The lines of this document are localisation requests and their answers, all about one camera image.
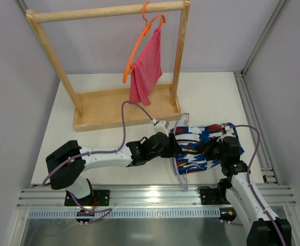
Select orange plastic hanger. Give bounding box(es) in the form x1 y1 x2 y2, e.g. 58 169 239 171
122 1 167 84

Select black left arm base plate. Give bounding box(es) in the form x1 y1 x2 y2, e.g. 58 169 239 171
64 190 110 207

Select lilac plastic hanger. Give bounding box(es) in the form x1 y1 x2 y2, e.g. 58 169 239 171
170 112 191 192

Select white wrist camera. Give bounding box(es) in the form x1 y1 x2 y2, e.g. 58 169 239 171
151 119 169 135
217 126 234 142

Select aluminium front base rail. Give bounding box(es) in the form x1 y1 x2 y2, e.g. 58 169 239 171
17 184 296 209

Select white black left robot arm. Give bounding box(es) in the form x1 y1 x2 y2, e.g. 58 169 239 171
43 132 182 206

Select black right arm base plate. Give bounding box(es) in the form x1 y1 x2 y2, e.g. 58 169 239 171
197 186 229 205

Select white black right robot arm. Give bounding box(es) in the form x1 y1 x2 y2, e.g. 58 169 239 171
196 136 292 245

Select pink cloth on hanger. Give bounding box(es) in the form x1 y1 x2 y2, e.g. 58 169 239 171
130 27 162 106

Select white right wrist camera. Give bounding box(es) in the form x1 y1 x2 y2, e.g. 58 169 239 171
217 126 234 142

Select aluminium frame rail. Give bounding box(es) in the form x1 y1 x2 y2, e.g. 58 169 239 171
233 1 289 186

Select slotted grey cable duct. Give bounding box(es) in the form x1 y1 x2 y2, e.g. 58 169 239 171
28 207 221 219

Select blue white red patterned trousers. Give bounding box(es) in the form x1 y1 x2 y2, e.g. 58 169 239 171
170 122 238 175

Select wooden clothes rack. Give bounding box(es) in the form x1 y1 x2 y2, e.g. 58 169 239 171
26 1 190 132

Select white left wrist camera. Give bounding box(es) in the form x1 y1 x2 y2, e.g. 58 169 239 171
151 119 169 135

